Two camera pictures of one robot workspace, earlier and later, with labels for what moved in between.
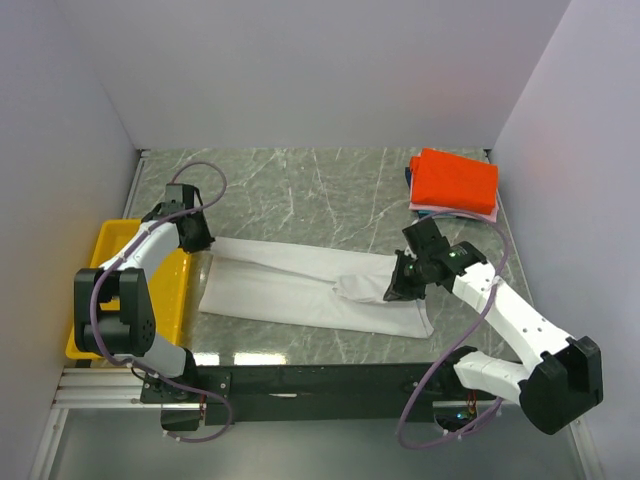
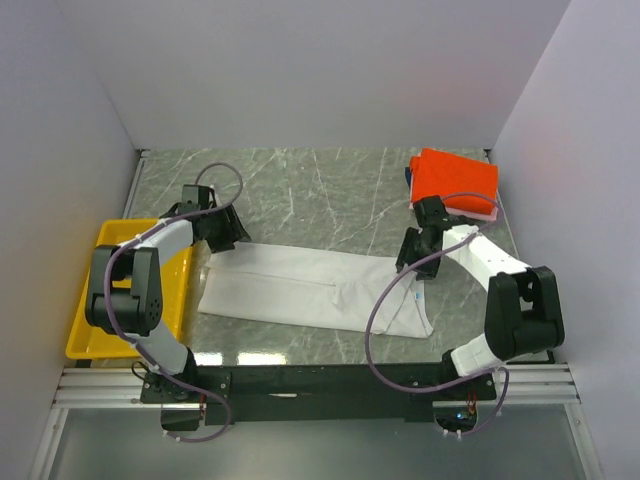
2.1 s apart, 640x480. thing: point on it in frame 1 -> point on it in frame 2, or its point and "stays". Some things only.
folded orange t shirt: (440, 178) stays
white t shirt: (307, 282) stays
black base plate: (314, 395) stays
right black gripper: (398, 290) -> (406, 254)
